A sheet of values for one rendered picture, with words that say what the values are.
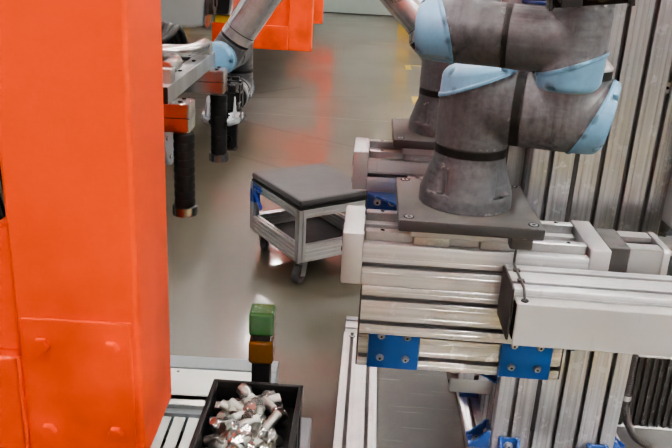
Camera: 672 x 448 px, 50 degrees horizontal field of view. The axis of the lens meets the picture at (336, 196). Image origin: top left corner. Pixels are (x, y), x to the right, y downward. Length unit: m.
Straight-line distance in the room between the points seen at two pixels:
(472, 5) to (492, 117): 0.29
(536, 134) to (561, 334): 0.30
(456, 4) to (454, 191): 0.37
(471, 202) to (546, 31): 0.38
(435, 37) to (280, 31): 4.22
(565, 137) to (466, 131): 0.15
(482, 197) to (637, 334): 0.30
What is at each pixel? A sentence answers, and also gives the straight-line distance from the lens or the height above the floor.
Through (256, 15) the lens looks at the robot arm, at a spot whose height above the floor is 1.05.
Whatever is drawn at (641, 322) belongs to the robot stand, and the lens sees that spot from 1.16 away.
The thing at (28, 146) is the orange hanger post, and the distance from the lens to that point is 0.93.
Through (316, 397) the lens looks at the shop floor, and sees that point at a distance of 2.13.
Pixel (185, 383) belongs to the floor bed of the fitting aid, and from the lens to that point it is 2.05.
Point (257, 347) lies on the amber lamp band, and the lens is 1.18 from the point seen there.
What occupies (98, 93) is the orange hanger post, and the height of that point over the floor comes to 1.03.
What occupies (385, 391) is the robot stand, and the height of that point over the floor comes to 0.21.
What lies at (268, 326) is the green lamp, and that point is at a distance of 1.16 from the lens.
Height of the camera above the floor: 1.21
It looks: 19 degrees down
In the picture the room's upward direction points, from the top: 3 degrees clockwise
